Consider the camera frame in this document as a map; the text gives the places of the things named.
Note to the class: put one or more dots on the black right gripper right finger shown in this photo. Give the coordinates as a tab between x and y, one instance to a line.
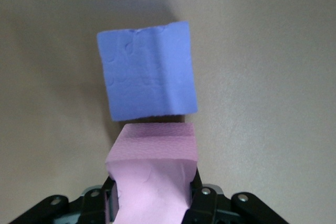
203	203

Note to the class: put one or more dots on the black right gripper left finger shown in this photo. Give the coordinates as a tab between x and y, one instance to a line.
94	205

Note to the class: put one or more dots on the pink foam cube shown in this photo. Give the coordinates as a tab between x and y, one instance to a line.
152	150

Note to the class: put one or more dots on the blue-violet foam cube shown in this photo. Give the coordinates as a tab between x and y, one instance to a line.
147	72

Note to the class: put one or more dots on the brown paper table cover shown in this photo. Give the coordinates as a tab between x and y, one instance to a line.
262	77

